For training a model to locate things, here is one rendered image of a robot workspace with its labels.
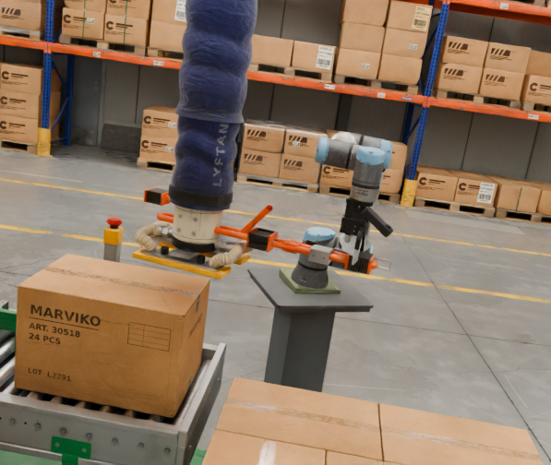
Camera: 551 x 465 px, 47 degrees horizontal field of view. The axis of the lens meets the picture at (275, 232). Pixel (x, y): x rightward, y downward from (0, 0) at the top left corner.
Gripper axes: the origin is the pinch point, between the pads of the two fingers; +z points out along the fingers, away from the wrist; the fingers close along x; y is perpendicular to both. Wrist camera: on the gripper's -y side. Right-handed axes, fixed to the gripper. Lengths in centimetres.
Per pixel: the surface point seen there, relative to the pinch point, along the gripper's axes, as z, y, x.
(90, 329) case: 39, 83, 27
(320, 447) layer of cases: 68, 0, 7
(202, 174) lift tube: -20, 55, 11
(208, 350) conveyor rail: 63, 61, -29
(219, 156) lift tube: -26, 51, 8
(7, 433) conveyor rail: 75, 100, 47
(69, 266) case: 27, 108, 6
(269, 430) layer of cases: 68, 19, 7
